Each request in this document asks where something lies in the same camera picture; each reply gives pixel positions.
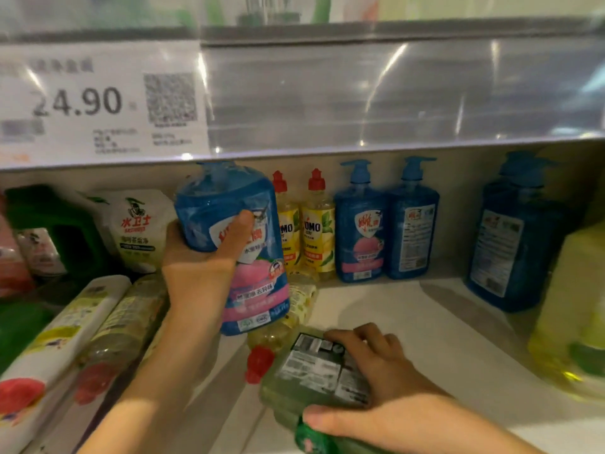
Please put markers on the person's left hand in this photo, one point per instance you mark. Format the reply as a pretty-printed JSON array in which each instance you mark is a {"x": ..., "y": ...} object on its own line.
[{"x": 198, "y": 279}]

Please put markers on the person's right hand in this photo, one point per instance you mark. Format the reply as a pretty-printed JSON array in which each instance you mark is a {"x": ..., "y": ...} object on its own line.
[{"x": 397, "y": 402}]

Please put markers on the blue pump cleaner bottle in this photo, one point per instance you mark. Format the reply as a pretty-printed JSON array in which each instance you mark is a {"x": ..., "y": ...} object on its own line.
[{"x": 260, "y": 279}]

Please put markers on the white green-print cleaner pouch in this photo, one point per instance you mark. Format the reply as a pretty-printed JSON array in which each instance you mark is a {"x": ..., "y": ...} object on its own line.
[{"x": 137, "y": 231}]

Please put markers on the slim white red-capped bottle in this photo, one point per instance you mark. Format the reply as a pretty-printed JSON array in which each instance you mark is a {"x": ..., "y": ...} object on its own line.
[
  {"x": 123, "y": 331},
  {"x": 52, "y": 354}
]

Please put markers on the green cleaner box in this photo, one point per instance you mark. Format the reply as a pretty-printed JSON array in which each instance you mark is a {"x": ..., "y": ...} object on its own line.
[{"x": 307, "y": 373}]

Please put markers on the dark green cleaner bottle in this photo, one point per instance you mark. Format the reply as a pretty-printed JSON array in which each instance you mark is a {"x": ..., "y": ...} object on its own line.
[
  {"x": 21, "y": 331},
  {"x": 57, "y": 231}
]

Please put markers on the pink cleaner bottle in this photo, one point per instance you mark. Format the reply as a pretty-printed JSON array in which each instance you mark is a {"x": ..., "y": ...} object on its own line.
[{"x": 11, "y": 260}]

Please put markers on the yellow dish soap bottle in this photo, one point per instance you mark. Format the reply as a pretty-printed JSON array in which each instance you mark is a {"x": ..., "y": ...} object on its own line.
[{"x": 572, "y": 316}]

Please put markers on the person's left forearm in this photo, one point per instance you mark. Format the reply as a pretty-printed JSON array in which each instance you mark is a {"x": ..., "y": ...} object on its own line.
[{"x": 151, "y": 392}]

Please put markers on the white price tag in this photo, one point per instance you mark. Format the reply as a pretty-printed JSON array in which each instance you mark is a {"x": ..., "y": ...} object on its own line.
[{"x": 85, "y": 99}]

